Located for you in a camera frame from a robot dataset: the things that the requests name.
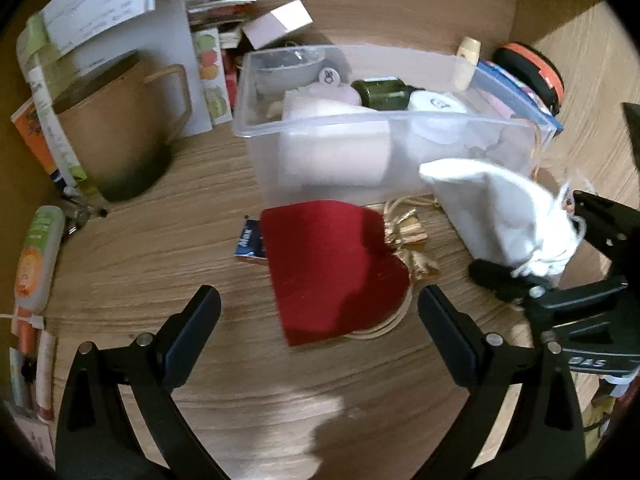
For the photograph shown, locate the blue zip pouch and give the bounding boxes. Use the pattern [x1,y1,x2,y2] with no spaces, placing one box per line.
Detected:
[475,59,564,134]

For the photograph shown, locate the clear plastic storage box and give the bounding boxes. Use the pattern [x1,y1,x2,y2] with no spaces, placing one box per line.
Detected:
[231,44,557,206]

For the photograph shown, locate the white round container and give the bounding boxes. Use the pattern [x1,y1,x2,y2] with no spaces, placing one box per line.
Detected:
[406,89,469,147]

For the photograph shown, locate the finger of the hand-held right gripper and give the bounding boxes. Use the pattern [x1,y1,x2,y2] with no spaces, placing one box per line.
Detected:
[468,258,629,312]
[572,190,640,272]

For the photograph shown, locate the translucent plastic jar with lid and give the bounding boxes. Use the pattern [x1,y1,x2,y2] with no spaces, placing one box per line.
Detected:
[276,90,392,189]

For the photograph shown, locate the pink white carton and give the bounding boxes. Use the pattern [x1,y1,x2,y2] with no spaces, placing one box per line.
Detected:
[241,0,315,51]

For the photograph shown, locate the small green packet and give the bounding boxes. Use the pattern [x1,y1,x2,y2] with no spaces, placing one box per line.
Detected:
[8,346,32,412]

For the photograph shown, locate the white drawstring bag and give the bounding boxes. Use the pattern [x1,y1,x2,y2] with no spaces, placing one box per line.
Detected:
[418,157,587,279]

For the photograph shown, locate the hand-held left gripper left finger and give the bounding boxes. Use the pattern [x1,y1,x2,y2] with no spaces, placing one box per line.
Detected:
[54,285,231,480]

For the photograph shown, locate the beige tube bottle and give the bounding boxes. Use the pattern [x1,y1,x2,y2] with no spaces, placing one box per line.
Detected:
[452,35,482,92]

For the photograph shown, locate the fruit sticker sheet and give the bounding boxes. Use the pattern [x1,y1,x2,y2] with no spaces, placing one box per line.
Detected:
[192,27,234,127]

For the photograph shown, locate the red pouch with gold trim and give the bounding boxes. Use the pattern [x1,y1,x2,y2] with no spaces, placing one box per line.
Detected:
[259,197,442,349]

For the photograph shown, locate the small red box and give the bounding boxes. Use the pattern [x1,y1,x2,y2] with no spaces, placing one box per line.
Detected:
[222,49,242,112]

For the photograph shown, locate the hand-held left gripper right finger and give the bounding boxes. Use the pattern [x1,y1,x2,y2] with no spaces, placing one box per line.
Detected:
[415,284,587,480]

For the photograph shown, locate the orange packet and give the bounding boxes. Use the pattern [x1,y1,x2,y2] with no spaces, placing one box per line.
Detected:
[10,96,64,182]

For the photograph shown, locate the orange green glue bottle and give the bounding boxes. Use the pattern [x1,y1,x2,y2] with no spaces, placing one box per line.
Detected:
[12,205,67,357]

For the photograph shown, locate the white bowl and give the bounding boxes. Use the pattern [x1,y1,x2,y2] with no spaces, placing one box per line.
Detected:
[254,48,329,97]

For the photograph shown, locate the brown mug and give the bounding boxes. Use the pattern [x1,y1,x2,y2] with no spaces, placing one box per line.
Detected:
[51,51,194,204]

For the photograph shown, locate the white brown stick tube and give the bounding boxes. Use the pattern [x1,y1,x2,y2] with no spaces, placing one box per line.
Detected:
[34,331,57,422]

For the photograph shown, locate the pink labelled jar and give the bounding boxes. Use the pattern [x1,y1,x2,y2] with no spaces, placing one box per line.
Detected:
[300,84,362,108]

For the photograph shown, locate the green glass bottle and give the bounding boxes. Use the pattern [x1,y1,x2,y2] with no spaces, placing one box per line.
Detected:
[349,76,414,112]

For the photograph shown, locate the black orange round case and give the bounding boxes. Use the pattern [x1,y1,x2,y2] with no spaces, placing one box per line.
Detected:
[491,42,566,117]

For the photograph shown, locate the small blue box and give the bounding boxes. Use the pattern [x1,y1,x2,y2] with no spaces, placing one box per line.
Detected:
[234,216,269,267]

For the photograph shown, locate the white cable tie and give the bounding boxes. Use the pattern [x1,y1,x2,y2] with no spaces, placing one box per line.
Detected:
[0,310,47,332]

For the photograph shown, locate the white paper card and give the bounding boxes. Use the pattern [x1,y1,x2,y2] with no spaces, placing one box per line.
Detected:
[70,0,214,137]

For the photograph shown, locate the small printed paper slip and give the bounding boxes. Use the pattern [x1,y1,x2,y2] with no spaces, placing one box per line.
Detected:
[4,399,57,467]

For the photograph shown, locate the printed receipt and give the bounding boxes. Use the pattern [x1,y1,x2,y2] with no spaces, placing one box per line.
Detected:
[39,0,159,57]

